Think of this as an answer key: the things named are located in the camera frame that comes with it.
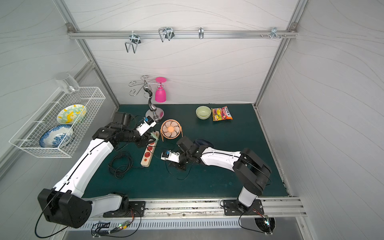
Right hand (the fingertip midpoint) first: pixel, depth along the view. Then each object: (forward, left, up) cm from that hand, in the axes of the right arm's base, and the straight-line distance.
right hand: (170, 161), depth 82 cm
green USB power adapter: (+6, +6, +13) cm, 15 cm away
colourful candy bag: (+41, -31, -5) cm, 51 cm away
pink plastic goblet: (+46, +13, +9) cm, 49 cm away
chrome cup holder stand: (+39, +20, -5) cm, 44 cm away
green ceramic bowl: (+42, -18, -5) cm, 46 cm away
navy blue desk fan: (+13, -17, +1) cm, 21 cm away
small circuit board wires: (-31, +30, -7) cm, 44 cm away
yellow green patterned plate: (+11, +45, +27) cm, 54 cm away
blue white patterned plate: (-2, +44, +26) cm, 52 cm away
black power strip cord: (0, +32, -7) cm, 32 cm away
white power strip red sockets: (+6, +15, -5) cm, 17 cm away
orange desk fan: (+22, +3, 0) cm, 22 cm away
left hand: (+8, +9, +14) cm, 18 cm away
